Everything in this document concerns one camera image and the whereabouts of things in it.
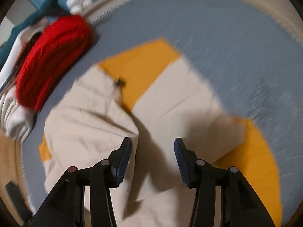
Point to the grey bed mattress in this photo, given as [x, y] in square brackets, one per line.
[254, 65]

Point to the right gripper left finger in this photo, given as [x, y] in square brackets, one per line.
[120, 161]

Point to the cream folded blanket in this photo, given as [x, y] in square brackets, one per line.
[16, 120]

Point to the beige and orange garment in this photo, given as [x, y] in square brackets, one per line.
[152, 94]

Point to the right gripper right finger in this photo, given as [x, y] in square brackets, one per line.
[186, 160]

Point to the white plush toy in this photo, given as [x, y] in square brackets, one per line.
[77, 6]

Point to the red folded blanket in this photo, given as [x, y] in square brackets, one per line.
[56, 51]

